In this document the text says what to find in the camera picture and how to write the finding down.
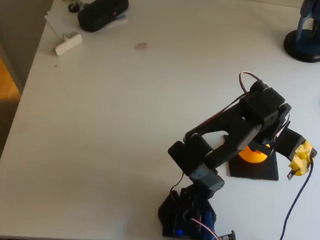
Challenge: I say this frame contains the yellow rubber duck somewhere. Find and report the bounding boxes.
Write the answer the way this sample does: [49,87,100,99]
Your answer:
[237,141,271,166]

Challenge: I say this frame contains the black square mat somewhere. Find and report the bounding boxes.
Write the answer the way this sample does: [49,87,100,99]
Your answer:
[218,133,284,182]

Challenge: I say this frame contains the blue microphone on round base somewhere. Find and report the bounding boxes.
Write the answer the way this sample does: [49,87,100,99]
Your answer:
[281,0,320,64]

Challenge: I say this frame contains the black oblong zip case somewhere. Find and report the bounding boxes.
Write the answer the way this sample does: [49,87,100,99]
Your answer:
[76,0,130,36]

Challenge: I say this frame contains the white power bank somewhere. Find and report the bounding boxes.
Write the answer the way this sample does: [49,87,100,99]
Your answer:
[52,29,84,59]

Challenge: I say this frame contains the white paper sheets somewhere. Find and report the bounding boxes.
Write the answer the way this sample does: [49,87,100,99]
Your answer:
[42,0,130,41]

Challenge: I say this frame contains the camera wrapped in yellow tape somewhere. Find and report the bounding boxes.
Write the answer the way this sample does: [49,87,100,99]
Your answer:
[286,139,319,183]

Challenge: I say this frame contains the dark camera cable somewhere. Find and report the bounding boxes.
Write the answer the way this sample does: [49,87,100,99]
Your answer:
[272,152,317,240]

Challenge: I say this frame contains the red white black servo wire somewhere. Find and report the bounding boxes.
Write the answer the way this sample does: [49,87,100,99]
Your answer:
[186,66,264,148]

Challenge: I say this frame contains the white red board wire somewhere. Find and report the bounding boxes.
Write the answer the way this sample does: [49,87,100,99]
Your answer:
[181,208,225,240]

